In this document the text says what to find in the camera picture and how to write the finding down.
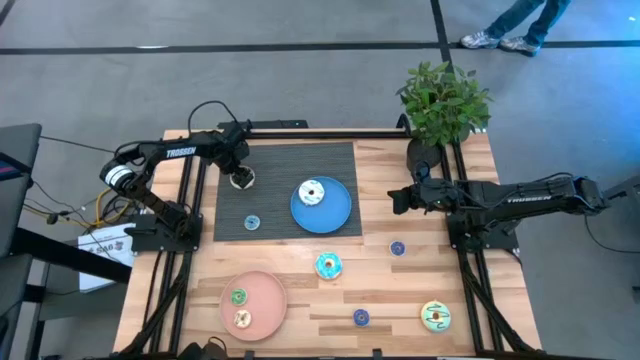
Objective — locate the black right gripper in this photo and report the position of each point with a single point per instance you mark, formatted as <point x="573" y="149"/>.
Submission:
<point x="427" y="199"/>

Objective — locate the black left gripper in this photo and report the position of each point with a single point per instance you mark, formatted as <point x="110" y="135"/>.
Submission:
<point x="234" y="147"/>

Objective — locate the large chocolate-iced donut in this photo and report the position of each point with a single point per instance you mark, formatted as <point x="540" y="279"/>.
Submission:
<point x="232" y="181"/>

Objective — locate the small light blue donut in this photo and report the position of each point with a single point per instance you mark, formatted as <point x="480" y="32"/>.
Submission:
<point x="248" y="226"/>

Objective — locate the small dark blue sprinkled donut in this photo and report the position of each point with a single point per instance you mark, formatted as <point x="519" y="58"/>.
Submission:
<point x="394" y="251"/>
<point x="357" y="321"/>

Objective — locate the large white teal-striped donut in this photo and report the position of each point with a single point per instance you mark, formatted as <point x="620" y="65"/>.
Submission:
<point x="311" y="192"/>

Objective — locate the large blue-iced yellow donut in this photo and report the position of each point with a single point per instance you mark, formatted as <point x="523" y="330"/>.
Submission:
<point x="322" y="272"/>

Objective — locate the small green-iced donut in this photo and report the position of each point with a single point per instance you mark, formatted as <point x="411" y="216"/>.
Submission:
<point x="235" y="300"/>

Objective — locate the large mint donut dark squiggle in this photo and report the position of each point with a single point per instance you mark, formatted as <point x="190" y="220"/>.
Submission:
<point x="430" y="322"/>

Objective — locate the small cream sprinkled donut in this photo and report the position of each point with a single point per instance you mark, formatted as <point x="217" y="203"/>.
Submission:
<point x="239" y="323"/>

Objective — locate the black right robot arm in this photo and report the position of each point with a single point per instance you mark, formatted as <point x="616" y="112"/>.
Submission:
<point x="525" y="197"/>

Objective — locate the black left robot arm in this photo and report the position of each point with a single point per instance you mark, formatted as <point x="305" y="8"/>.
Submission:
<point x="165" y="152"/>

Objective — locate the grey woven placemat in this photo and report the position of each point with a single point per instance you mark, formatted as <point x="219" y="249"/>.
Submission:
<point x="280" y="165"/>

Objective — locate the black bar device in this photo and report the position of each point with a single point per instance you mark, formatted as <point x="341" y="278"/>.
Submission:
<point x="270" y="124"/>

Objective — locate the blue plate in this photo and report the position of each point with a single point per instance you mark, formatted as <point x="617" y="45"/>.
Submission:
<point x="325" y="217"/>

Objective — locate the green plant in black pot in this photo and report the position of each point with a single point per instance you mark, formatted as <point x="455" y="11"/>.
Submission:
<point x="442" y="105"/>

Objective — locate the pink plate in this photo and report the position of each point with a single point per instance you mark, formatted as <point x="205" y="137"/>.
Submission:
<point x="267" y="305"/>

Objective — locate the black table edge clamp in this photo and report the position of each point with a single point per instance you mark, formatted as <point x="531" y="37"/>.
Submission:
<point x="249" y="355"/>
<point x="377" y="354"/>

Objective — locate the white printed paper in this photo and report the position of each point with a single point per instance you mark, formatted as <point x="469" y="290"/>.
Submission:
<point x="100" y="270"/>

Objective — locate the black beam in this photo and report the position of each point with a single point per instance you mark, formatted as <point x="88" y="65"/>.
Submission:
<point x="75" y="255"/>

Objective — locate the person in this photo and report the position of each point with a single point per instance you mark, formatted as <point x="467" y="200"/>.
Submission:
<point x="520" y="20"/>

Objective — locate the black stand leg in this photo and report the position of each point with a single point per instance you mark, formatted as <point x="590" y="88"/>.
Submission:
<point x="622" y="192"/>

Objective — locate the grey desk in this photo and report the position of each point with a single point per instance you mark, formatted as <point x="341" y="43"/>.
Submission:
<point x="17" y="145"/>

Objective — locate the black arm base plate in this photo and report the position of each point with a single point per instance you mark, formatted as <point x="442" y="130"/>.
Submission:
<point x="145" y="240"/>
<point x="465" y="240"/>

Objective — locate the black aluminium table frame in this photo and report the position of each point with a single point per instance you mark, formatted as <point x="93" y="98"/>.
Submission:
<point x="325" y="135"/>

